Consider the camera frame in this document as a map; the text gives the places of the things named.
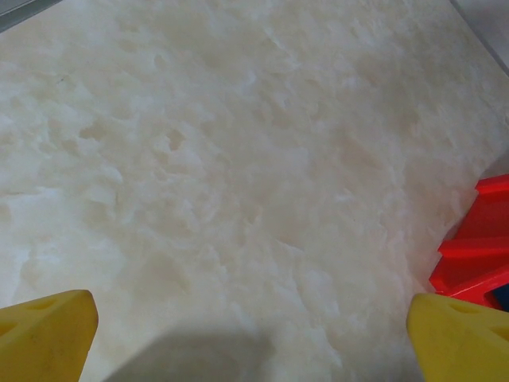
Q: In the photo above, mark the blue lego brick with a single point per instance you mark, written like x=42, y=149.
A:
x=502, y=297

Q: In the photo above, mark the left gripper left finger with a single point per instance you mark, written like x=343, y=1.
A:
x=43, y=338

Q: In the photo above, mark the red plastic bin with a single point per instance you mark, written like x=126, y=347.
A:
x=477, y=262

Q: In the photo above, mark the aluminium side rail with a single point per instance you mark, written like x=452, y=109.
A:
x=20, y=10

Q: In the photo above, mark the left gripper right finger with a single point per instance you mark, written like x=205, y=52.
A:
x=465, y=342

